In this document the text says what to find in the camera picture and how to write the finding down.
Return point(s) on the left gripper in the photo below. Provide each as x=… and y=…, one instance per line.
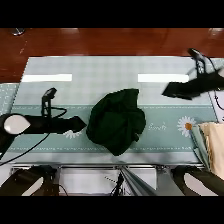
x=68, y=124

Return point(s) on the dark green garment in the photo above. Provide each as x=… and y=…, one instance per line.
x=115, y=123

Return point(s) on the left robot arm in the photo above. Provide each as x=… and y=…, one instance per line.
x=35, y=124

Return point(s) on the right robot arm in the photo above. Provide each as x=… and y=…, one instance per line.
x=206, y=83

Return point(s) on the pale green garment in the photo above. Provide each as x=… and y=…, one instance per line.
x=199, y=143

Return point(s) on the beige garment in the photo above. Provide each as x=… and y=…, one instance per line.
x=216, y=146

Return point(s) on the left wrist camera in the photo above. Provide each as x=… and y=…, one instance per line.
x=48, y=96

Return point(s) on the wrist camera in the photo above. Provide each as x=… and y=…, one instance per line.
x=199, y=61
x=48, y=96

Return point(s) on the silver frame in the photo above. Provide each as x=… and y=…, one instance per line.
x=146, y=188

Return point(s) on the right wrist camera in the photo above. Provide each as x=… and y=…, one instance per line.
x=199, y=61

